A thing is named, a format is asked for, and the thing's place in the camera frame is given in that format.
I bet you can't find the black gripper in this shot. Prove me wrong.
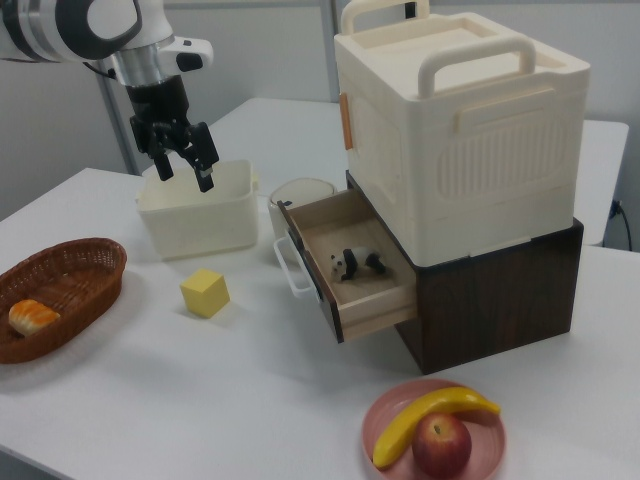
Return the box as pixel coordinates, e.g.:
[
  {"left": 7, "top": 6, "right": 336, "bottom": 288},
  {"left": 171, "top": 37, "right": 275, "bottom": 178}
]
[{"left": 124, "top": 74, "right": 221, "bottom": 194}]

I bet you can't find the clear tray with pencil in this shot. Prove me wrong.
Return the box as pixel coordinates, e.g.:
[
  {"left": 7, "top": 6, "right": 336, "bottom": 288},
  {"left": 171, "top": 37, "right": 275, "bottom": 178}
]
[{"left": 272, "top": 185, "right": 418, "bottom": 344}]

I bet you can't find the dark wood drawer cabinet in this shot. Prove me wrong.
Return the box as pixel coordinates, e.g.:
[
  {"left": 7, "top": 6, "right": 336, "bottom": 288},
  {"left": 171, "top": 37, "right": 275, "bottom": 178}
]
[{"left": 344, "top": 169, "right": 585, "bottom": 376}]

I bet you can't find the white plastic bin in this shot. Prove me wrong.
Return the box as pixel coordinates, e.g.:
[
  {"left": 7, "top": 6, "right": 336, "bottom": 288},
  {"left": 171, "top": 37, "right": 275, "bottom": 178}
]
[{"left": 135, "top": 159, "right": 261, "bottom": 261}]

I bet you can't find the white lidded canister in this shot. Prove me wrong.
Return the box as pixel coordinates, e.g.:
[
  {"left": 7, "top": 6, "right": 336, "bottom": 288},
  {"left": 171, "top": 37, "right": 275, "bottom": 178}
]
[{"left": 268, "top": 177, "right": 337, "bottom": 264}]

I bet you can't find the yellow cube block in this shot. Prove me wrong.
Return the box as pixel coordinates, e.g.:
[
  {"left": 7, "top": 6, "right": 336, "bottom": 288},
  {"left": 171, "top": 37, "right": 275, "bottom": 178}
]
[{"left": 179, "top": 268, "right": 232, "bottom": 319}]

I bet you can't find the brown wicker basket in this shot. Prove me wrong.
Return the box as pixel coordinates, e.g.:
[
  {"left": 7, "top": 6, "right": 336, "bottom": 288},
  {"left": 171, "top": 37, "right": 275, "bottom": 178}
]
[{"left": 0, "top": 237, "right": 128, "bottom": 365}]

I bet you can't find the orange storage box latch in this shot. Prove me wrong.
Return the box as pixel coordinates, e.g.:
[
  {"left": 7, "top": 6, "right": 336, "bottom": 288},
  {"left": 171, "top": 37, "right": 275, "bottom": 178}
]
[{"left": 339, "top": 92, "right": 354, "bottom": 151}]

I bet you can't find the toy panda figure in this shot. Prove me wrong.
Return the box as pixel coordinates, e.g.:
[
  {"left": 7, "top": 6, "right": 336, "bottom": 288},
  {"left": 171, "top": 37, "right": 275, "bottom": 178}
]
[{"left": 329, "top": 246, "right": 389, "bottom": 284}]

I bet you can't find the toy bread loaf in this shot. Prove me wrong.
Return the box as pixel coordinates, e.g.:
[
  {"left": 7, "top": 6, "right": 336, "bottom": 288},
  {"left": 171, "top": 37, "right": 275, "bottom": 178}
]
[{"left": 8, "top": 298, "right": 62, "bottom": 335}]

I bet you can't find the cream plastic storage box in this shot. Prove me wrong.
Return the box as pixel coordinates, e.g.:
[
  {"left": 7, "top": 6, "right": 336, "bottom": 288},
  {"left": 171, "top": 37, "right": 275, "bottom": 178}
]
[{"left": 333, "top": 0, "right": 592, "bottom": 266}]

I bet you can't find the yellow toy banana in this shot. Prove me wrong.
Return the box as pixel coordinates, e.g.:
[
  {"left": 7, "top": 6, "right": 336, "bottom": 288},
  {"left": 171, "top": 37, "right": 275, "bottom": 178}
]
[{"left": 372, "top": 386, "right": 502, "bottom": 470}]

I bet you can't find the red toy apple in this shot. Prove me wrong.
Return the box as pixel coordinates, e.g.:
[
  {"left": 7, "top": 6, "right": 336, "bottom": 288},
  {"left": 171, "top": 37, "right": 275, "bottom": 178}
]
[{"left": 411, "top": 412, "right": 473, "bottom": 478}]

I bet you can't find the pink plate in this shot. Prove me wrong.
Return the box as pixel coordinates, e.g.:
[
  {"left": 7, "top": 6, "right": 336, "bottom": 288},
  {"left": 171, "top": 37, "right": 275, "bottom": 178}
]
[{"left": 361, "top": 378, "right": 507, "bottom": 480}]

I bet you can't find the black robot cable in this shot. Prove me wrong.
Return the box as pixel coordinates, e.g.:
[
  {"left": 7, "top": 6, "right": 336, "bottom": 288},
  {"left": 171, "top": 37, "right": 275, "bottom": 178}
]
[{"left": 82, "top": 60, "right": 119, "bottom": 80}]

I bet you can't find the black wall power cable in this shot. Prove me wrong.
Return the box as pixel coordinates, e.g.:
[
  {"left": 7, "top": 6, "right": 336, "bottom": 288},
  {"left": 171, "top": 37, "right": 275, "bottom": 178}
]
[{"left": 609, "top": 199, "right": 636, "bottom": 249}]

